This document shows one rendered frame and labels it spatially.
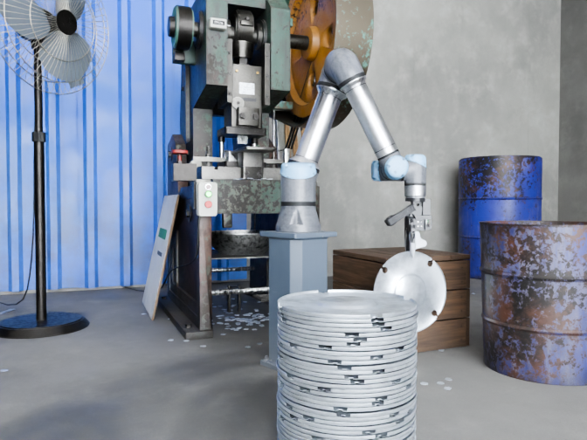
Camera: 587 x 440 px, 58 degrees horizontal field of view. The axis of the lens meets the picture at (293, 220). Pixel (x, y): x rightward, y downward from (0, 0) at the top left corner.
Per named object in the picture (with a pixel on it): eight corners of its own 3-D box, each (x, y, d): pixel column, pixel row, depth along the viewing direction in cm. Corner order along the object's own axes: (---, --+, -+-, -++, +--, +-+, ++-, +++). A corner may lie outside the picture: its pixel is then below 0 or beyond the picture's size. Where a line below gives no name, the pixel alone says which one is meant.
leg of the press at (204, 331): (214, 338, 214) (213, 113, 211) (185, 340, 210) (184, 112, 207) (176, 299, 299) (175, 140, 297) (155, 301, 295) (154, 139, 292)
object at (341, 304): (378, 290, 130) (378, 286, 129) (445, 313, 102) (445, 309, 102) (263, 296, 121) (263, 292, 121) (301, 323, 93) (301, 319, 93)
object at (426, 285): (415, 348, 189) (416, 349, 188) (356, 299, 182) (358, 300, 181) (459, 284, 194) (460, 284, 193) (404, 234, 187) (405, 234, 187)
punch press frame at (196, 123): (304, 290, 236) (305, -16, 232) (209, 296, 220) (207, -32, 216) (252, 269, 309) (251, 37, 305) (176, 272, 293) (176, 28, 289)
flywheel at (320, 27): (397, 49, 222) (356, -65, 253) (354, 44, 215) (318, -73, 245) (330, 147, 282) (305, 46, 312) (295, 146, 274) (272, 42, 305)
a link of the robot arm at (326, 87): (275, 193, 182) (330, 43, 180) (276, 194, 197) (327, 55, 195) (307, 205, 182) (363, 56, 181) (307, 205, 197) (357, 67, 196)
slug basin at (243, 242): (288, 254, 241) (288, 232, 241) (215, 257, 229) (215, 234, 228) (264, 249, 273) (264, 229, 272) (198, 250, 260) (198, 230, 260)
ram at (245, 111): (265, 127, 240) (265, 60, 239) (233, 125, 234) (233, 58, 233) (253, 131, 256) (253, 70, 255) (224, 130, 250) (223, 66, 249)
